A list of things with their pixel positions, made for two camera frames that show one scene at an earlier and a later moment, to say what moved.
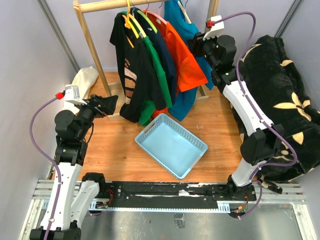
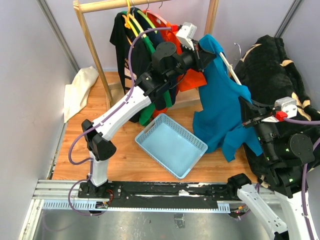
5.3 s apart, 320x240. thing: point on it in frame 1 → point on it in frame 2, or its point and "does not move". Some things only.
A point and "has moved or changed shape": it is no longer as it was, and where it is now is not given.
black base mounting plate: (139, 194) does not move
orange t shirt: (189, 73) does not move
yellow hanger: (128, 24) does not move
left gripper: (108, 105) → (202, 58)
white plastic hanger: (184, 11) has moved or changed shape
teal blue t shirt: (177, 19) → (218, 123)
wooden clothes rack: (115, 89) does not move
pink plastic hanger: (157, 15) does not move
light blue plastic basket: (174, 148) does not move
